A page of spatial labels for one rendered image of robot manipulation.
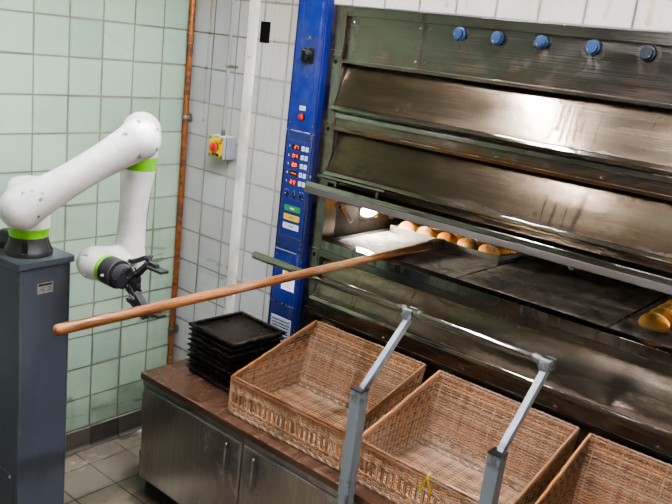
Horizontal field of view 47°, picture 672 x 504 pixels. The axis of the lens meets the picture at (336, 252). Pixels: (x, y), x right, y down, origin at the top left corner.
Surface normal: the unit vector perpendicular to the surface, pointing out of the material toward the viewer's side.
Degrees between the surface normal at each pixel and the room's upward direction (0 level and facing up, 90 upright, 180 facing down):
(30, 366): 90
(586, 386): 70
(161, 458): 90
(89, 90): 90
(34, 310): 90
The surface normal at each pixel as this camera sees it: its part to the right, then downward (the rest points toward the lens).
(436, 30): -0.64, 0.13
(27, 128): 0.76, 0.26
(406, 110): -0.56, -0.21
